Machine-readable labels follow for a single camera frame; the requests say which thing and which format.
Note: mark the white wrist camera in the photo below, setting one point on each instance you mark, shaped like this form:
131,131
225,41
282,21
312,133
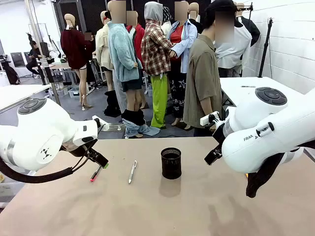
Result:
102,125
208,119

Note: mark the black mesh pen holder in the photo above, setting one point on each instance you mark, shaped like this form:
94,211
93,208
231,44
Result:
171,163

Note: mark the mannequin in plaid shirt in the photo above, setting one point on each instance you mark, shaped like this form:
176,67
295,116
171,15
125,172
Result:
156,49

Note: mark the pair of black boots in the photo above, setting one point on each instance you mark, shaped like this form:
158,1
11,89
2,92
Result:
112,104

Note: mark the black pen with red tip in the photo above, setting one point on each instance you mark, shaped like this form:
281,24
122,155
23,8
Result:
95,173

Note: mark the black backpack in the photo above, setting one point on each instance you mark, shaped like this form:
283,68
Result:
12,75

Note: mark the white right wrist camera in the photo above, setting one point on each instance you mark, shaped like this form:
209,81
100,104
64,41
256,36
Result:
208,119

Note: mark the mannequin in cream jacket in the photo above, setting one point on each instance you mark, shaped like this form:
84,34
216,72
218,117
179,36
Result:
103,49

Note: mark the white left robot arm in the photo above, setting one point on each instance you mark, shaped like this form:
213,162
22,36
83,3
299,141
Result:
37,127

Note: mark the person in olive shirt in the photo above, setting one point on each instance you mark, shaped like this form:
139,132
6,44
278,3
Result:
201,81

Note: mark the silver ballpoint pen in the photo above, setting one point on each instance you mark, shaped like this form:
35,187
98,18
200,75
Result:
132,171

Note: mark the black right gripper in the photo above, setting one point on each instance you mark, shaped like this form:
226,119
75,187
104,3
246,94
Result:
218,137

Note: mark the seated person in black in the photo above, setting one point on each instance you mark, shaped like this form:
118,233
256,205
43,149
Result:
34,56

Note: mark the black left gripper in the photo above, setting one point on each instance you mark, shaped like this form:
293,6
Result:
80,148

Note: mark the mannequin with patterned headscarf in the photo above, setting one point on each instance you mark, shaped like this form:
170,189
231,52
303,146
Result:
166,17

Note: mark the black tripod stand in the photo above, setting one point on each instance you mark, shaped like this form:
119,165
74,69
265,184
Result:
265,49

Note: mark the mannequin in blue fleece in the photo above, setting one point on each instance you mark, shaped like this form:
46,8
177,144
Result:
123,54

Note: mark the mannequin in red jacket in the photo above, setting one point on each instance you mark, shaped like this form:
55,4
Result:
138,34

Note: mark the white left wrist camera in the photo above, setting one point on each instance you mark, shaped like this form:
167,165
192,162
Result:
102,125

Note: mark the mannequin in dark red top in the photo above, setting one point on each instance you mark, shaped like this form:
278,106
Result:
73,49

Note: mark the mannequin in black white top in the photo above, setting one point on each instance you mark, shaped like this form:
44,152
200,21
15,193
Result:
240,44

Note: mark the mannequin in light blue shirt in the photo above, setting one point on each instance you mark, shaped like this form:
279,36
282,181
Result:
183,41

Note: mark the dark pen on white table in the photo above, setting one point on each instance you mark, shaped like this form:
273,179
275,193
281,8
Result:
248,86

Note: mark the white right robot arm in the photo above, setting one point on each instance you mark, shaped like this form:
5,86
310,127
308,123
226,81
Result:
258,147

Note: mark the white side table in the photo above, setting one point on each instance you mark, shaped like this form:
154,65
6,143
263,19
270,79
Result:
17,93

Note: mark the grey work desk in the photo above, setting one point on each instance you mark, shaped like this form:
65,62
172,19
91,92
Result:
57,66

